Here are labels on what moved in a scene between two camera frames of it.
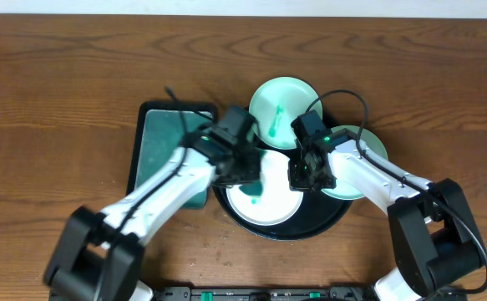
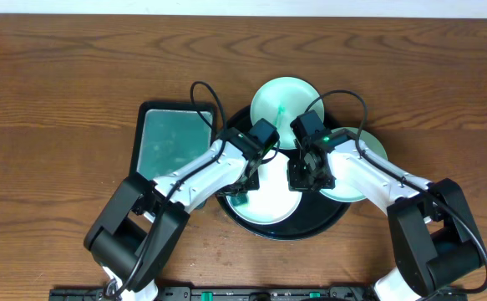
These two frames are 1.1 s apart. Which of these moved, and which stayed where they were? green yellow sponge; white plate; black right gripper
Moved: green yellow sponge
Stayed: white plate; black right gripper
